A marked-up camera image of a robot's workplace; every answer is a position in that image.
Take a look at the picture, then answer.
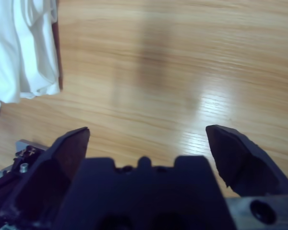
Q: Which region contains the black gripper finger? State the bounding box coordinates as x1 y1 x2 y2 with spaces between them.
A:
0 126 91 228
205 124 288 198

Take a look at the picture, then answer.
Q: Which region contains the white t-shirt with small logo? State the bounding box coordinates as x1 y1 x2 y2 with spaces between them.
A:
0 0 61 104

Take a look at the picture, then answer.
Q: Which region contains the black post clamp bracket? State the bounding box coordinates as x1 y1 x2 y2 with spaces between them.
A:
12 148 39 175

